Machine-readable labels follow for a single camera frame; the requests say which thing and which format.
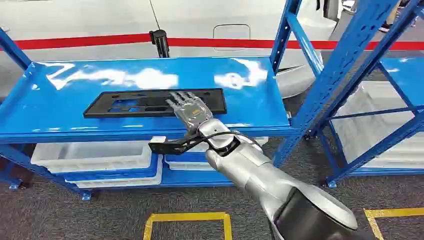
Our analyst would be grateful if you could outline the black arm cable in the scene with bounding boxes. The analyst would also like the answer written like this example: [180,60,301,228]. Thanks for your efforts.
[185,131,263,151]

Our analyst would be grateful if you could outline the person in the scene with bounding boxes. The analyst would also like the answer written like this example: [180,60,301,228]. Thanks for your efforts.
[378,0,403,33]

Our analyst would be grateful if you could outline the black plastic panel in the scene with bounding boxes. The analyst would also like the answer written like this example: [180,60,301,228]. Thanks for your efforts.
[83,88,228,119]

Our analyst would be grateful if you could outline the black barrier post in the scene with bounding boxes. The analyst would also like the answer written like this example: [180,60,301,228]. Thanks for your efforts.
[149,29,170,59]

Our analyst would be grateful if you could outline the blue metal shelf rack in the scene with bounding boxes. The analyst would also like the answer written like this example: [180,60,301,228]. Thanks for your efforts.
[271,0,424,190]
[0,0,324,202]

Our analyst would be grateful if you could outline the red barrier belt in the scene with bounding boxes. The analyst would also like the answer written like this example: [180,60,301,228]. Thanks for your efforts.
[0,33,424,52]

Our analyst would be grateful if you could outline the large white plastic container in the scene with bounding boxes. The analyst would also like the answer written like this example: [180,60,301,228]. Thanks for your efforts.
[331,81,424,170]

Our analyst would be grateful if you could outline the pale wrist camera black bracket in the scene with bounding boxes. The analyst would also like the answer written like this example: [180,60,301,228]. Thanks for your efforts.
[148,135,203,157]

